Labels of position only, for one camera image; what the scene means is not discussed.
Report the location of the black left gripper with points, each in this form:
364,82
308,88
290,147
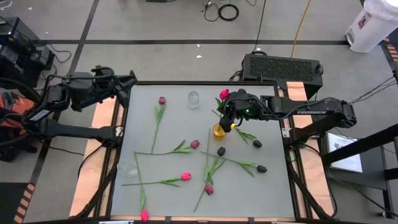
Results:
114,85

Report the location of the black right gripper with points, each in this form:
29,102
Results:
248,104

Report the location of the bright red artificial tulip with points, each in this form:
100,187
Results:
144,215
224,94
185,176

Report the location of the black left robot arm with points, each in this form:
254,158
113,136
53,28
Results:
77,132

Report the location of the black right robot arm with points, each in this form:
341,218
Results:
311,107

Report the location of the yellow glass vase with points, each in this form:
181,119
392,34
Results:
217,133

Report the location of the clear ribbed glass vase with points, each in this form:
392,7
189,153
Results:
193,100

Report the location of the small clear glass vase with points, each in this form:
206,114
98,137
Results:
127,170

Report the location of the wooden table side board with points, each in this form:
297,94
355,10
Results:
311,174
93,161

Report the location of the black vented computer case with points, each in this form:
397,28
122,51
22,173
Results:
280,67

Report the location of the red vacuum cleaner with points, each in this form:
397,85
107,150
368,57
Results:
26,88

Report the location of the orange shop vacuum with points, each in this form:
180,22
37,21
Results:
15,107

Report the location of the black equipment boxes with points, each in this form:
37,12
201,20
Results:
18,49

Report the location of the white printed booklet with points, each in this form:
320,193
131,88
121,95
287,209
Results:
345,155

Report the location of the black metal stand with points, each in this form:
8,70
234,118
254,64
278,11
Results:
360,144

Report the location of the white trash bin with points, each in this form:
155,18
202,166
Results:
370,28

